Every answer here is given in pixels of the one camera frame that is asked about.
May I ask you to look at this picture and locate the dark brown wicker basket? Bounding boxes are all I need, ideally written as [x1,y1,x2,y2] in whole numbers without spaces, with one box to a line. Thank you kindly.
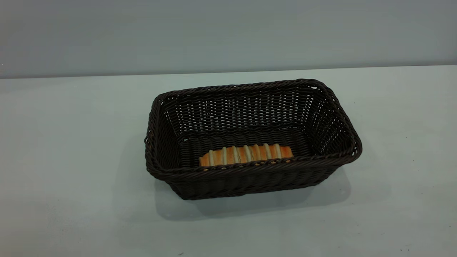
[144,79,363,200]

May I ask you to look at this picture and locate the striped golden bread loaf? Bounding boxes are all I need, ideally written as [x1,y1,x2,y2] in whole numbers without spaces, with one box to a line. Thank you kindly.
[199,143,294,167]

